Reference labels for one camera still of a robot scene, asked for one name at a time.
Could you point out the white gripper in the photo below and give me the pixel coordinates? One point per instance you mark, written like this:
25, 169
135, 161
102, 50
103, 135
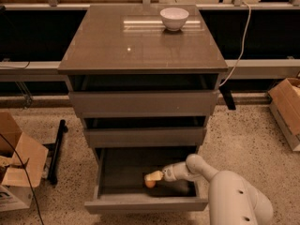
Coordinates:
169, 174

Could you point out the orange fruit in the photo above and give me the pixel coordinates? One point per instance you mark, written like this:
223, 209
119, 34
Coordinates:
150, 184

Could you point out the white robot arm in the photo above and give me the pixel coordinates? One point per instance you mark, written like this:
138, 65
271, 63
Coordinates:
232, 199

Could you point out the grey bottom drawer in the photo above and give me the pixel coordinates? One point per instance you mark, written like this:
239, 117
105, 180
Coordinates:
120, 184

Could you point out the grey drawer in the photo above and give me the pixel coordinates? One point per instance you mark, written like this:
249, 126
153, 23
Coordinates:
145, 137
142, 104
120, 184

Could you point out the grey middle drawer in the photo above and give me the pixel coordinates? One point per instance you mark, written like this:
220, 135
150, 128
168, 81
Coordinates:
145, 137

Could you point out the grey drawer cabinet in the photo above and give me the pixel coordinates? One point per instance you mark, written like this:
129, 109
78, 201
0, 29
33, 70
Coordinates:
128, 49

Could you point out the grey top drawer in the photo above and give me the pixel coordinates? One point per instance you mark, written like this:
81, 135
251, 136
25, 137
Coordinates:
142, 104

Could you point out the black metal stand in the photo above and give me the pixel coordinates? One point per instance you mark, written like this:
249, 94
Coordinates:
54, 150

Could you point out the open cardboard box left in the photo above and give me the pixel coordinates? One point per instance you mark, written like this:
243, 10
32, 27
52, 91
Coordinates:
22, 165

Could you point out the cardboard box right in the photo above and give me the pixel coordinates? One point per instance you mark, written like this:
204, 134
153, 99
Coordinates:
285, 106

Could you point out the white ceramic bowl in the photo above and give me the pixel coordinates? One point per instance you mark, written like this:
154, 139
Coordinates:
174, 18

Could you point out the black table leg bracket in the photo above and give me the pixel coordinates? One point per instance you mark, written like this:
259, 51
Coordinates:
227, 96

